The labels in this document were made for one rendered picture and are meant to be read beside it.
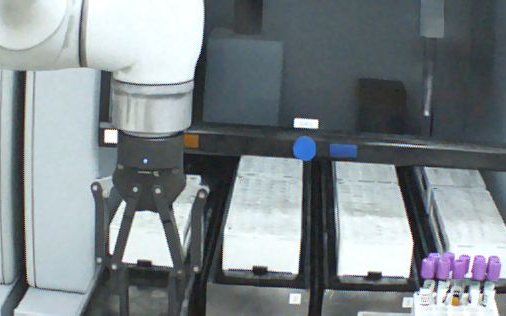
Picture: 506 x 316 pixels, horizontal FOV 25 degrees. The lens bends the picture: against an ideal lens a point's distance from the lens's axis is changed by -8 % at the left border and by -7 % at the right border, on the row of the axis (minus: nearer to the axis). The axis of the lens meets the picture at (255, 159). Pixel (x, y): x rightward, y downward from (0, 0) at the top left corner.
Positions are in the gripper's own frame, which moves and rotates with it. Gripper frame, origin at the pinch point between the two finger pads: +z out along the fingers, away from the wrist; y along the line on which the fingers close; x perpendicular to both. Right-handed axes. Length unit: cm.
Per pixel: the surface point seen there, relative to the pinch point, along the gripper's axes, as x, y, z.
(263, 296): -18.6, -13.0, 5.7
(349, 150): -25.1, -22.9, -12.9
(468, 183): -56, -45, -1
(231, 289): -18.6, -8.8, 5.0
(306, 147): -24.1, -17.3, -13.1
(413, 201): -64, -37, 5
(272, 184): -49, -13, -1
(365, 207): -38.7, -26.6, -1.2
